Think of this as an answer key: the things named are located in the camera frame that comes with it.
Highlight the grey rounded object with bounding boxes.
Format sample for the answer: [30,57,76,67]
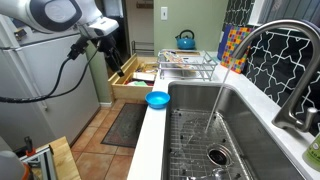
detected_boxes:
[0,149,33,180]

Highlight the blue plastic bowl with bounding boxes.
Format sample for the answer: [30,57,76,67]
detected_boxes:
[144,90,171,110]

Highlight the round sink drain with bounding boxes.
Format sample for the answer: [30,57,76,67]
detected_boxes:
[206,143,232,168]

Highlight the black metal floor rack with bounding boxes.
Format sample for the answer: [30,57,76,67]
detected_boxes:
[130,40,155,56]

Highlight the metal wire dish rack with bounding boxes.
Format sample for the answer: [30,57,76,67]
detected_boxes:
[157,49,218,82]

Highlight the metal wire sink grid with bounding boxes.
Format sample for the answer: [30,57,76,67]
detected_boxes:
[168,108,254,180]

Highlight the green sponge cloth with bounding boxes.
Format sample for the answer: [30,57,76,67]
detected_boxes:
[128,80,148,87]

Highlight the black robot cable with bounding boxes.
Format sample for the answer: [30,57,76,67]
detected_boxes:
[0,36,101,104]

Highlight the stainless steel sink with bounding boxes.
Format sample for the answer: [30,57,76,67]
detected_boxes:
[161,80,306,180]

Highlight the aluminium extrusion frame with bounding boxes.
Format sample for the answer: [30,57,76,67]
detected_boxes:
[19,144,58,180]

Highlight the red black clamp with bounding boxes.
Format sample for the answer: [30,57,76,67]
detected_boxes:
[23,135,37,158]

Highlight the white light switch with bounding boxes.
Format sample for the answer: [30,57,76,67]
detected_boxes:
[160,6,169,21]

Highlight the metal spoon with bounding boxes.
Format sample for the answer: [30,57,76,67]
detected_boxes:
[186,167,232,180]

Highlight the window with white frame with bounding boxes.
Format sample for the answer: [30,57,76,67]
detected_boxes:
[248,0,320,26]

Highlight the colourful printed board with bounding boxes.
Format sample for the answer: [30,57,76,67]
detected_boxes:
[161,49,193,70]

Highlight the blue board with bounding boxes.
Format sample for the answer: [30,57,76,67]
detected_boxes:
[217,23,234,61]

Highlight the patterned dark floor rug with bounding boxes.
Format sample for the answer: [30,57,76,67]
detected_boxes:
[100,102,148,149]

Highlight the colourful mosaic tile board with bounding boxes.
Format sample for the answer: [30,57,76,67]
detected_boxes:
[219,26,254,75]

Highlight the white refrigerator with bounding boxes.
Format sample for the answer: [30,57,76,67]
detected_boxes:
[0,14,101,152]

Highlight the blue kettle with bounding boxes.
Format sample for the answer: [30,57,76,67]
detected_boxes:
[175,29,197,51]

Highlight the green soap bottle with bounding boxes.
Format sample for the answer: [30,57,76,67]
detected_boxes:
[302,133,320,173]

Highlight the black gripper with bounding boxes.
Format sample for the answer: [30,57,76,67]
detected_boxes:
[96,34,125,77]

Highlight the brushed steel faucet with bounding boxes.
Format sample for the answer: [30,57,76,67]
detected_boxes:
[229,18,320,133]

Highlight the light wooden table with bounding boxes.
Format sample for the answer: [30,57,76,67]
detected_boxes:
[33,135,82,180]

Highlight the white paper package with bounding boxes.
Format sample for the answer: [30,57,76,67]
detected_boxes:
[132,71,156,82]

